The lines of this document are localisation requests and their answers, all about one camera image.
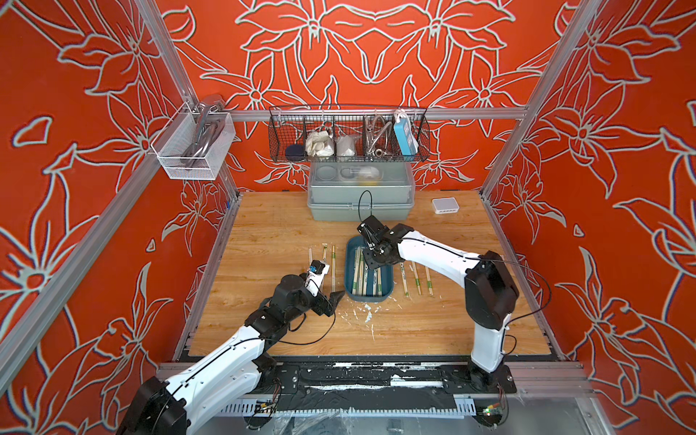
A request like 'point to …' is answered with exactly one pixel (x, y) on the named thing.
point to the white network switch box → (445, 205)
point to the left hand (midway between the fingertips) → (332, 282)
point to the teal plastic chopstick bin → (387, 275)
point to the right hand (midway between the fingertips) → (368, 260)
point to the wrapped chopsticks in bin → (361, 275)
